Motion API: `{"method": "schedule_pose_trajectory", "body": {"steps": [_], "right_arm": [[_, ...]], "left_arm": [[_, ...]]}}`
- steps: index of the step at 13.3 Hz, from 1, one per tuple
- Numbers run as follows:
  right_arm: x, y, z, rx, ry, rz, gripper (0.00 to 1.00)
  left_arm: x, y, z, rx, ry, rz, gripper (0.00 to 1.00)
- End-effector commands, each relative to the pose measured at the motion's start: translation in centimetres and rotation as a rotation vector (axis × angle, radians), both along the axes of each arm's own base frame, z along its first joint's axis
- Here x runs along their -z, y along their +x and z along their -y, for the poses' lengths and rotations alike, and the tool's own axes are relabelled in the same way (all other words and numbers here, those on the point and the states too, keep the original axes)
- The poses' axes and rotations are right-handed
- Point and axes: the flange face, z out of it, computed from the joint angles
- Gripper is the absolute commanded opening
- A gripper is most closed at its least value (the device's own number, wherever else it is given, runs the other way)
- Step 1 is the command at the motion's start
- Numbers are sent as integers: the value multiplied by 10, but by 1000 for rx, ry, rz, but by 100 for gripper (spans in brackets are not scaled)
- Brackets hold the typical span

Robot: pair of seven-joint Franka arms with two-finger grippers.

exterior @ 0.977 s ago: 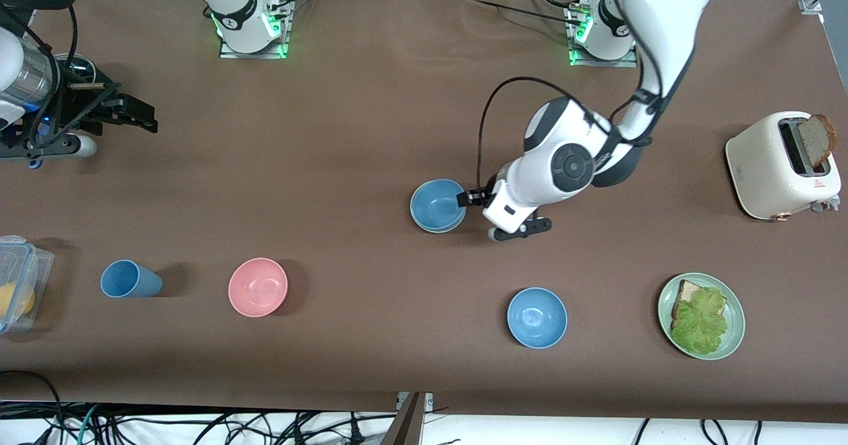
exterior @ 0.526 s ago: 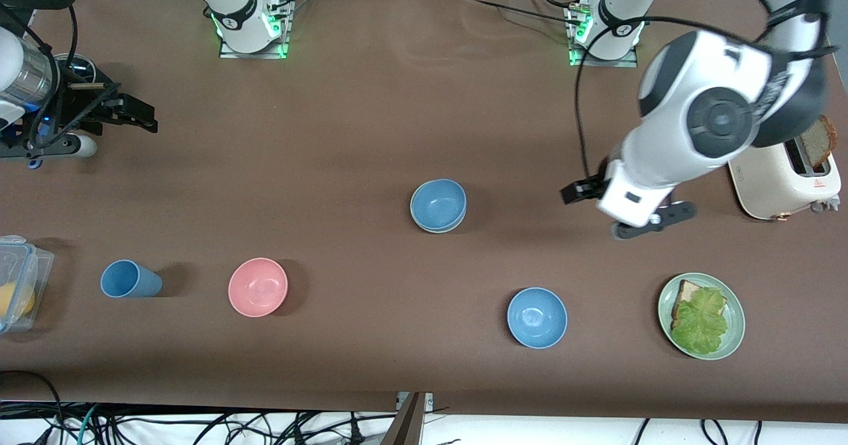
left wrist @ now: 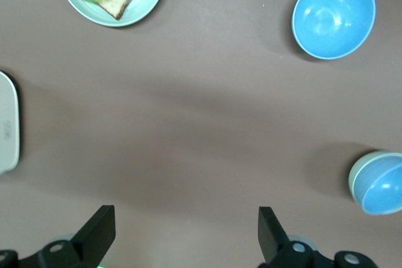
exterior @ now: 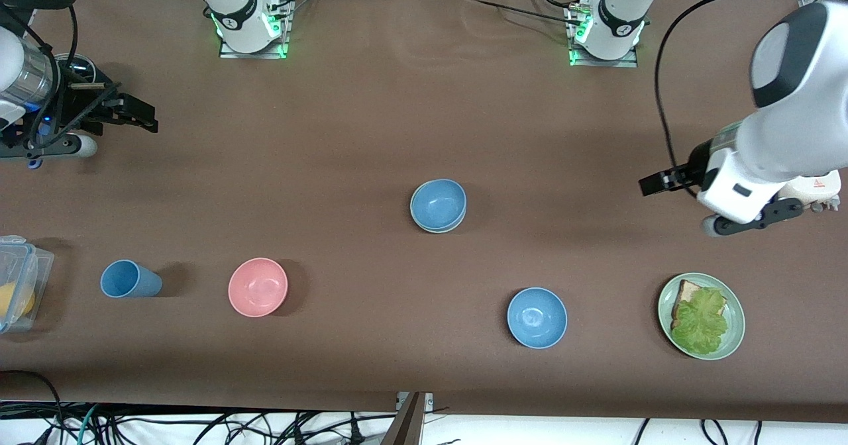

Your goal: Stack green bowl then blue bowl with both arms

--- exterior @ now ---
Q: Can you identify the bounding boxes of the blue bowl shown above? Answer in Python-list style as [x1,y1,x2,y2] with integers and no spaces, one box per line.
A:
[507,287,568,350]
[411,179,467,230]

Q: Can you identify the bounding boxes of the pale green bowl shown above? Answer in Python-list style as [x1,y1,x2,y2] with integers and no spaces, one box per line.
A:
[409,197,467,235]

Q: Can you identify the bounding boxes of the pink bowl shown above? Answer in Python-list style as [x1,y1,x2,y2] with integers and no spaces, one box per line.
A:
[228,258,290,318]

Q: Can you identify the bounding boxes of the brown crust bread slice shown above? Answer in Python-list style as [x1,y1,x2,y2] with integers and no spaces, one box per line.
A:
[671,279,727,321]

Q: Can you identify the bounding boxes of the white toaster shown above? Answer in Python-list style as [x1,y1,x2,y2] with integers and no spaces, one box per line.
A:
[782,170,843,214]

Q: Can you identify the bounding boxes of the green lettuce leaf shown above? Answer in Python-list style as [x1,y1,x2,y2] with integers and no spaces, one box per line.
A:
[670,287,729,356]

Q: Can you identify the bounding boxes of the pale green plate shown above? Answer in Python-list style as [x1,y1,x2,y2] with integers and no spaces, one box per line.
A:
[657,272,746,361]

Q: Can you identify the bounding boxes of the clear plastic lidded container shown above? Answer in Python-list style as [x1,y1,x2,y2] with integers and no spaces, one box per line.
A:
[0,235,55,334]

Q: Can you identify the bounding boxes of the blue cup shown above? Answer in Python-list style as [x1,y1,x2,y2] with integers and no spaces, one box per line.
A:
[100,260,163,299]

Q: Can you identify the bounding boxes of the yellow fruit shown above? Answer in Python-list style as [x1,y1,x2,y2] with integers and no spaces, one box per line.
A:
[0,283,35,320]

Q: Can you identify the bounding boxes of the brown table cover sheet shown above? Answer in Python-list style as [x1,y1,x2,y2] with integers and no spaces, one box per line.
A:
[0,0,848,426]

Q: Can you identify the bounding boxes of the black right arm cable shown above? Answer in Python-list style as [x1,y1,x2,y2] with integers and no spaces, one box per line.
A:
[0,1,77,148]

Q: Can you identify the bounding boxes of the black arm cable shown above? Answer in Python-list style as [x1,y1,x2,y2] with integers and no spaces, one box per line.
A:
[654,0,848,199]
[0,1,77,148]

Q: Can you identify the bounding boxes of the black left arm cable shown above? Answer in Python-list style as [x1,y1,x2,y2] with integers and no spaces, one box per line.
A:
[654,0,848,199]

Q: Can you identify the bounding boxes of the black cable on table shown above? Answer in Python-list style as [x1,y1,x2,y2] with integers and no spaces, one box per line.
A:
[457,0,584,27]

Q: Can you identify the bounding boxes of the black looped floor cable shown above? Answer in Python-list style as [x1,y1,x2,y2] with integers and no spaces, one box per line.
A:
[0,370,64,445]

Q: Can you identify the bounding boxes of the teal cable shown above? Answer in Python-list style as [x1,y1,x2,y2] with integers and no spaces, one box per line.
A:
[76,404,100,445]

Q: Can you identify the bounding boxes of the grey metal post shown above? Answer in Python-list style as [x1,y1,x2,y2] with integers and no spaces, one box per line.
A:
[381,392,435,445]

